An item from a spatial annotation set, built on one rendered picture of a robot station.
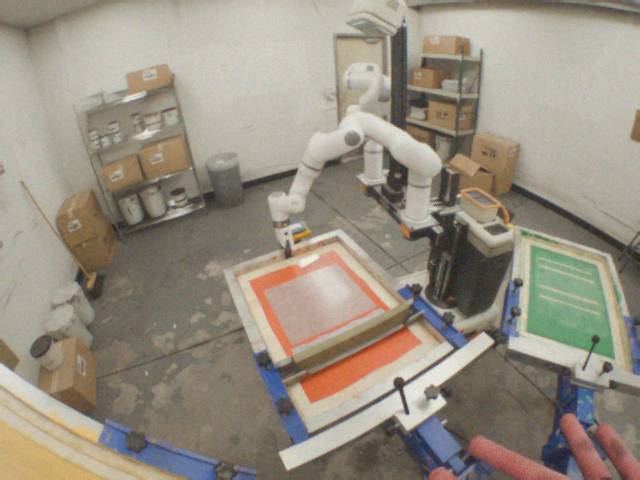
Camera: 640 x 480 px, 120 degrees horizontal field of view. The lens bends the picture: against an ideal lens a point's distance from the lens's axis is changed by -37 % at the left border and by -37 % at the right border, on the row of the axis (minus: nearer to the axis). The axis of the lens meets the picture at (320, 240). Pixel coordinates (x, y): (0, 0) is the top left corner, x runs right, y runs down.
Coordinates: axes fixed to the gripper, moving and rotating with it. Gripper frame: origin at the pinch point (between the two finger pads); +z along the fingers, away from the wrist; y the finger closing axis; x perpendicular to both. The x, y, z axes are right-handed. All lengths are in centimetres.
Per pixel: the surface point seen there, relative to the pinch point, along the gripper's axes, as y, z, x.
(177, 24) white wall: 309, -149, 9
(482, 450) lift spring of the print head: -106, -10, -5
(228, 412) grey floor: -9, 98, 60
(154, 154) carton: 262, 0, 68
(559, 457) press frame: -124, 0, -25
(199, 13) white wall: 309, -158, -20
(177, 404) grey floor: 9, 98, 93
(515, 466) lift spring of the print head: -113, -16, -5
